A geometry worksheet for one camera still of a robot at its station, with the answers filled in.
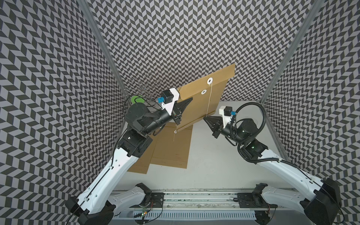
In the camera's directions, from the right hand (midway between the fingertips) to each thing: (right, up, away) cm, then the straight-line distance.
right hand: (204, 119), depth 65 cm
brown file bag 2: (-18, -21, +27) cm, 38 cm away
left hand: (-7, +8, -14) cm, 18 cm away
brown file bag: (-37, -30, +21) cm, 52 cm away
